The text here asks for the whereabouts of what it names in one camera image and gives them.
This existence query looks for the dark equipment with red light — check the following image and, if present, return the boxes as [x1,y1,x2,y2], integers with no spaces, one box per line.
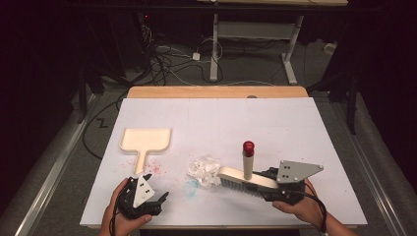
[137,11,155,71]

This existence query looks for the right hand-held gripper black cable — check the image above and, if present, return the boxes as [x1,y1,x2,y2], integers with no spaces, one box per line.
[288,189,329,236]

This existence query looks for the wooden table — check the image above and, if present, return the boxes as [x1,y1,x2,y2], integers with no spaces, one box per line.
[126,86,310,99]

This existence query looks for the tangle of black floor cables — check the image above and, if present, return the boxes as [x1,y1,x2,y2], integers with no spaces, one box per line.
[140,23,227,87]

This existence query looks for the hand-held gripper black cable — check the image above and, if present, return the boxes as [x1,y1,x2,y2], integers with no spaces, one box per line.
[288,189,329,236]
[108,196,122,236]

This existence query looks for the left hand-held gripper black cable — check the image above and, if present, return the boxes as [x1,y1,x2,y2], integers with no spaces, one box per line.
[108,196,122,236]

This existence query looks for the white board table cover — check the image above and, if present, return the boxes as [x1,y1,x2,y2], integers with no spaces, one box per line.
[79,97,368,229]

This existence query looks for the cream brush with red tip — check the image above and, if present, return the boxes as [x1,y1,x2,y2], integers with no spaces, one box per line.
[216,141,280,199]

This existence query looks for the white paper scraps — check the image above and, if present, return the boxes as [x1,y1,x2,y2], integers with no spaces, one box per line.
[187,154,222,189]

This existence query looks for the person's right hand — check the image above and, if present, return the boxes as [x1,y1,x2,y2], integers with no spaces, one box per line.
[271,178,327,228]

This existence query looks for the white cable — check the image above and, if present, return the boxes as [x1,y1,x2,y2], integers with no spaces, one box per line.
[155,44,195,60]

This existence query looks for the cream plastic dustpan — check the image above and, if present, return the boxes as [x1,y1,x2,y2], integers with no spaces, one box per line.
[118,127,172,176]

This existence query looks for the black stand leg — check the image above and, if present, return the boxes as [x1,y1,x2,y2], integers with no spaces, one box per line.
[345,65,359,136]

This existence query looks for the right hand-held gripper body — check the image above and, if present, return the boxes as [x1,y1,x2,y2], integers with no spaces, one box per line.
[275,159,326,207]

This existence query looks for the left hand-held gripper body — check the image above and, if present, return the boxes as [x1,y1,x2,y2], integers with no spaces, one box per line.
[115,174,164,220]

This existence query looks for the person's left hand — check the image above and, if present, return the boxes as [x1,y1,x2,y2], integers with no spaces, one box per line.
[98,178,153,236]

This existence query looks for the metal floor rail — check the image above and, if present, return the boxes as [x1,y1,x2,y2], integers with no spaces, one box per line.
[14,92,101,236]
[328,97,409,236]

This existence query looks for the long black floor cable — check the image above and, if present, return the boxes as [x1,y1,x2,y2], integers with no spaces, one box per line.
[82,92,129,161]

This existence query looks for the white desk frame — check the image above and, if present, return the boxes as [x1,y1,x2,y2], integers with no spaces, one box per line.
[196,0,349,86]

